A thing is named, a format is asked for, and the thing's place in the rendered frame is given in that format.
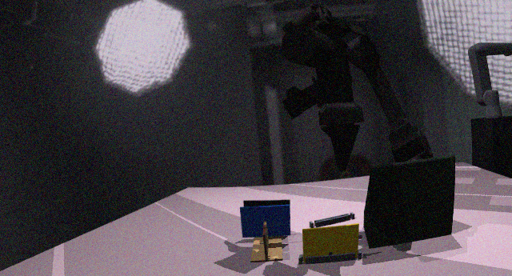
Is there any olive brown slotted board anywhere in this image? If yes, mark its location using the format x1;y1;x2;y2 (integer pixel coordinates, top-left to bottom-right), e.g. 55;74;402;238
302;224;359;263

